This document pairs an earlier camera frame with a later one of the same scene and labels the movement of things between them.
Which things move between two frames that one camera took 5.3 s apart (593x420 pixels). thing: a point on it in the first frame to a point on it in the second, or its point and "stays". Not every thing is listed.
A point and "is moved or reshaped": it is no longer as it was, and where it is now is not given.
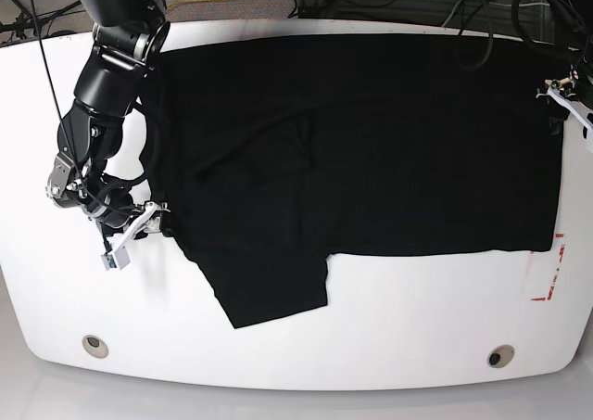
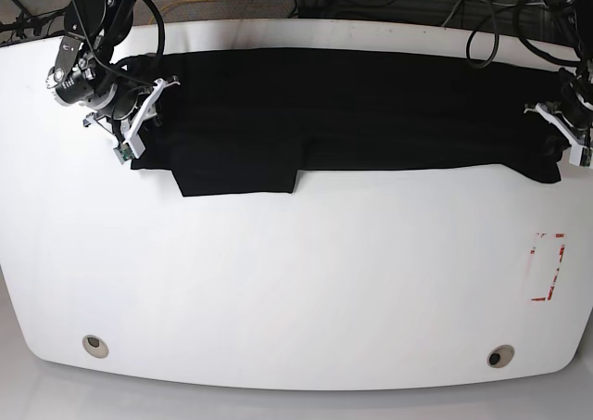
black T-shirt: (270, 153) is moved or reshaped
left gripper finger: (149, 210) to (133, 144)
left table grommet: (94, 346) stays
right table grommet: (500, 356) stays
